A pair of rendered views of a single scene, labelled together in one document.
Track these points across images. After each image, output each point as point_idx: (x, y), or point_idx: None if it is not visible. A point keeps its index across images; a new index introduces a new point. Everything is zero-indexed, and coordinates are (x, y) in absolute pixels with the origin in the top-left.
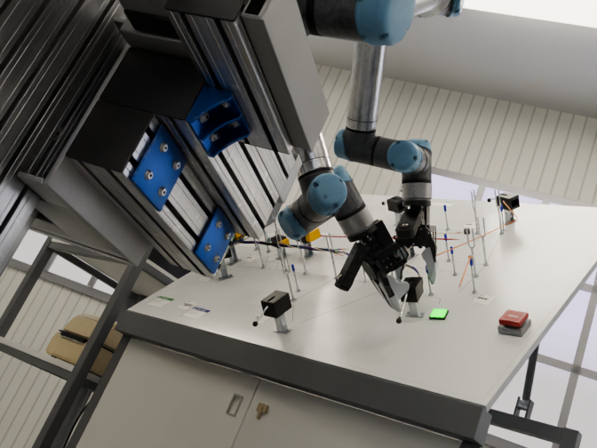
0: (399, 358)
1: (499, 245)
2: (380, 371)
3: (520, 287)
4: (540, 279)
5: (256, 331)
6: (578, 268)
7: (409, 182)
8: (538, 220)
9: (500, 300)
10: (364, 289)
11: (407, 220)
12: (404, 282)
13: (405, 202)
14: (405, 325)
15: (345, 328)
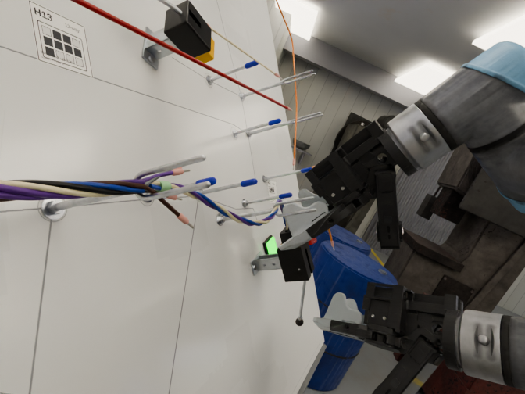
0: (287, 355)
1: (226, 29)
2: (291, 391)
3: (276, 155)
4: (277, 134)
5: None
6: (281, 106)
7: (426, 107)
8: None
9: (279, 189)
10: (168, 233)
11: (398, 213)
12: (355, 304)
13: (412, 170)
14: (263, 295)
15: (228, 376)
